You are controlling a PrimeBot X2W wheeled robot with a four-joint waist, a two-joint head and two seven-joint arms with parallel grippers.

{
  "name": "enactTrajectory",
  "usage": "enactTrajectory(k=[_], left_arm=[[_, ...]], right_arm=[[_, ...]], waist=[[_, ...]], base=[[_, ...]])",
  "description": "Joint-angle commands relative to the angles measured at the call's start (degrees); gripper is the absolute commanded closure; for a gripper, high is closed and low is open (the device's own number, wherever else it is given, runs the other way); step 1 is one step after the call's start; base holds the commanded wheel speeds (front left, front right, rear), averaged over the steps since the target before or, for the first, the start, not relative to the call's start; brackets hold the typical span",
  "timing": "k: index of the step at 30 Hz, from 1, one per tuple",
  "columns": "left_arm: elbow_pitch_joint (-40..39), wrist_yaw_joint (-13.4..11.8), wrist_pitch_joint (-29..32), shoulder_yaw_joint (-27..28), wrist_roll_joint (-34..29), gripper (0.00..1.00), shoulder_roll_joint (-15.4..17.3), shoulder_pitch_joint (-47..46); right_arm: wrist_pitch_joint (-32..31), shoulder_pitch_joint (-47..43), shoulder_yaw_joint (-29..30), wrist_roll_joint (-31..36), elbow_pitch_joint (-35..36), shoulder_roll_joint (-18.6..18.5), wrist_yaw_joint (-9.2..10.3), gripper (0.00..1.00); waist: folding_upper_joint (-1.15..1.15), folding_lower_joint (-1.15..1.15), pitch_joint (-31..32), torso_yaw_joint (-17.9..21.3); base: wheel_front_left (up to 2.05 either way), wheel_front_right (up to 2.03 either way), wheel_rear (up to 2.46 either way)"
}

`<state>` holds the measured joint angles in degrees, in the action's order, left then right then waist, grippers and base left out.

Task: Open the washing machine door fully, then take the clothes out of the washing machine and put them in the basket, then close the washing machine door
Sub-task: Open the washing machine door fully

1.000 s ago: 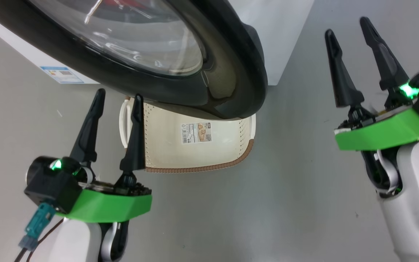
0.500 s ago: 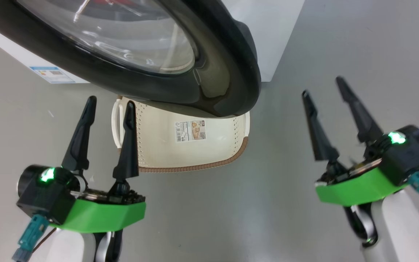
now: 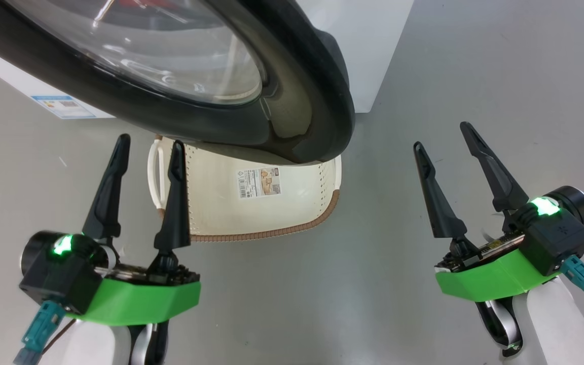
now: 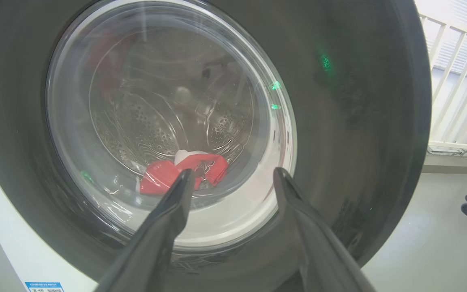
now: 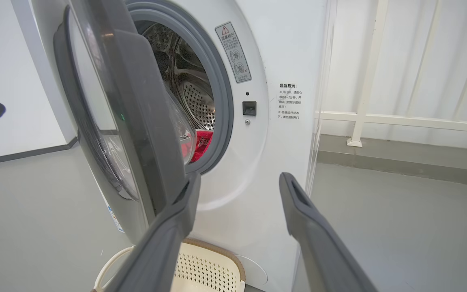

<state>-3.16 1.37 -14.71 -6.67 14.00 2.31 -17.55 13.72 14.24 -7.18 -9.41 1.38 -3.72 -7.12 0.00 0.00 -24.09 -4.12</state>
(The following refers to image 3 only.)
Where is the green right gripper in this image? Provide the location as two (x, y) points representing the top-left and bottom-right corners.
(413, 122), (562, 303)

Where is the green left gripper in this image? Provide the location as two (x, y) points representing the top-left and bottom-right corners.
(66, 134), (202, 326)

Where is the black round washing machine door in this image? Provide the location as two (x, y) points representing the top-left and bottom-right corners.
(0, 0), (356, 165)

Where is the cream perforated laundry basket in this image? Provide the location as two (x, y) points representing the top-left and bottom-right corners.
(147, 136), (343, 243)

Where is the paper label inside basket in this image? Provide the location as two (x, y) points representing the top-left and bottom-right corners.
(236, 168), (282, 199)

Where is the white washing machine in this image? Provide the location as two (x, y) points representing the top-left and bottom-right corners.
(0, 0), (415, 120)

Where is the blue energy label sticker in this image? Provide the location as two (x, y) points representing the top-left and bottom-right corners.
(31, 95), (96, 120)

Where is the teal left camera connector cable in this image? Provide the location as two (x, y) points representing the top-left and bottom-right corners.
(13, 300), (77, 365)

